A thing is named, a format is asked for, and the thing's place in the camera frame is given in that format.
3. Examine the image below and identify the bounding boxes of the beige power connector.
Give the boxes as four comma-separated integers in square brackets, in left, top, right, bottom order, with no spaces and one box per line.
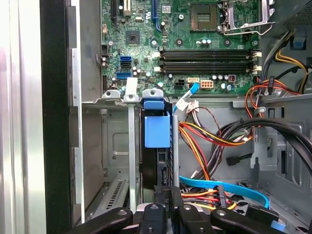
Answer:
[199,79,215,91]

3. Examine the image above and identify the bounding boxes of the metal optical drive cage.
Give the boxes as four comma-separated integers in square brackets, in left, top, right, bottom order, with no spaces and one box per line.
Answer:
[231,94,312,234]

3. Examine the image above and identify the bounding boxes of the metal disk bay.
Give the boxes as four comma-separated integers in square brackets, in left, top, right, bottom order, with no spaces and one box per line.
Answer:
[81,89,180,234]

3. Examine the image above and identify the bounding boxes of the black expansion slot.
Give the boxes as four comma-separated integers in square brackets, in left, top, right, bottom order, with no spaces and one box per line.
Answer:
[110,0,119,28]

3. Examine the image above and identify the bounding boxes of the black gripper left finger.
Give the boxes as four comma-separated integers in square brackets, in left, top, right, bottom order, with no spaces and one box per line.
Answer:
[77,185,171,234]

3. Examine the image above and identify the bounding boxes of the grey power supply box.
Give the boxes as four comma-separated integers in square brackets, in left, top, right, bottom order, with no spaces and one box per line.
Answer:
[259,0,312,37]

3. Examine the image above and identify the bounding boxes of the thick black cable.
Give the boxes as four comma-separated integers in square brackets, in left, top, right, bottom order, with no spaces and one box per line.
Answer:
[209,117,312,193]

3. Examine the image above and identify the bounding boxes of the black square chipset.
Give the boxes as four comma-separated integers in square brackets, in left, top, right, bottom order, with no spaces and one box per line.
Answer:
[126,30,141,46]

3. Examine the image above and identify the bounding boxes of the blue data wire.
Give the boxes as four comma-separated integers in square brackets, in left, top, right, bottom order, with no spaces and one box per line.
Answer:
[172,82,270,211]

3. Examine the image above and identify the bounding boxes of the black RAM slot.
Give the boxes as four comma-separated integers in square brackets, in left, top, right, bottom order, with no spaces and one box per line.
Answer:
[159,67,262,75]
[159,48,262,56]
[159,60,262,69]
[159,55,262,62]

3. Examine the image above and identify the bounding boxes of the locking lever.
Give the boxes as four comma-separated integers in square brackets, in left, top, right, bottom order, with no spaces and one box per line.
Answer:
[223,21,275,37]

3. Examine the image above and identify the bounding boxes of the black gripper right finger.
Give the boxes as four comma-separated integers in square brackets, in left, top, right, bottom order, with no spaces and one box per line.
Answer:
[170,185,269,234]

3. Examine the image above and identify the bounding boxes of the black open PC case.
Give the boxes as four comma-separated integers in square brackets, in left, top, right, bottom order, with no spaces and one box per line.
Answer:
[40,0,312,234]

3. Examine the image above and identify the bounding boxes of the hard disk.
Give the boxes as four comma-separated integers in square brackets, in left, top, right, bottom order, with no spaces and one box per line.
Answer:
[139,97,176,204]

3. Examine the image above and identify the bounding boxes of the metal socket cover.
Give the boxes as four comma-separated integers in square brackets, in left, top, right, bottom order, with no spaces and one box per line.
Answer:
[222,0,276,32]

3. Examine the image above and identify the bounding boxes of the multicoloured wire bundle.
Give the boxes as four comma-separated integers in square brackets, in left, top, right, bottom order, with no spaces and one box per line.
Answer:
[178,77,302,181]

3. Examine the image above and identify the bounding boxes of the CPU socket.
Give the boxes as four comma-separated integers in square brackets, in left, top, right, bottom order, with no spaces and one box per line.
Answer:
[189,2,219,33]

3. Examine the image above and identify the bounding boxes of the yellow black wire bundle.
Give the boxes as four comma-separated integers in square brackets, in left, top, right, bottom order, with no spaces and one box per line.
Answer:
[274,30,310,95]

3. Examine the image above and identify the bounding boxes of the blue expansion slot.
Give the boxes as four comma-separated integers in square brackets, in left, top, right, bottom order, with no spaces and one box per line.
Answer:
[151,0,162,32]

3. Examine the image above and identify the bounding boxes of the thin twisted wire white plug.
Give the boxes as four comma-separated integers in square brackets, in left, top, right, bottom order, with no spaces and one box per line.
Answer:
[185,99,221,137]

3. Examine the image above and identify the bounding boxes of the green motherboard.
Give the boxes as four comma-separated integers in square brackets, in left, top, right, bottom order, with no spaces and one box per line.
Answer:
[99,0,263,97]

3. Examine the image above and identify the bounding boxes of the loose black plug cable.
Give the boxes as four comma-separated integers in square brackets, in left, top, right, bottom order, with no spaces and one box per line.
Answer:
[226,153,253,167]

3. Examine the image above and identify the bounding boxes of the orange red power wire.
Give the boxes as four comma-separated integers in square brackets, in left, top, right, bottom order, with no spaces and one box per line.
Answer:
[180,184,237,212]

